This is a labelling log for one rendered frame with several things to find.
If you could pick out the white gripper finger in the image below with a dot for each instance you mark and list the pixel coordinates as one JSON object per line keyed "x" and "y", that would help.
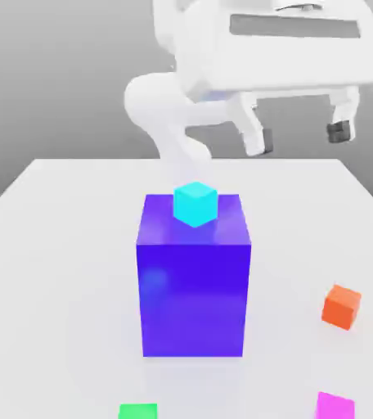
{"x": 252, "y": 131}
{"x": 342, "y": 129}

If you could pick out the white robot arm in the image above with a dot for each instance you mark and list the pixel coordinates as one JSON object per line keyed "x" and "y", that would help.
{"x": 147, "y": 98}

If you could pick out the large blue box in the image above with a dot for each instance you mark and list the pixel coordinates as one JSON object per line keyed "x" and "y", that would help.
{"x": 193, "y": 294}

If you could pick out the small orange cube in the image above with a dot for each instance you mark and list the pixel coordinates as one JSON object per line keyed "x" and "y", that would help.
{"x": 340, "y": 309}

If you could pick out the small cyan cube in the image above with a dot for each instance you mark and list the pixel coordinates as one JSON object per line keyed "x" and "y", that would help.
{"x": 194, "y": 204}

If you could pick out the small magenta cube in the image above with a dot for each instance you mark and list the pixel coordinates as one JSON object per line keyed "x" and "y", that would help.
{"x": 334, "y": 407}

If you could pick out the small green cube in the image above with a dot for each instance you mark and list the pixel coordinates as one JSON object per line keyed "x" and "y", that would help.
{"x": 138, "y": 411}

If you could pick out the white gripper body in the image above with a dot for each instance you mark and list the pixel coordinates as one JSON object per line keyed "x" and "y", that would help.
{"x": 271, "y": 59}

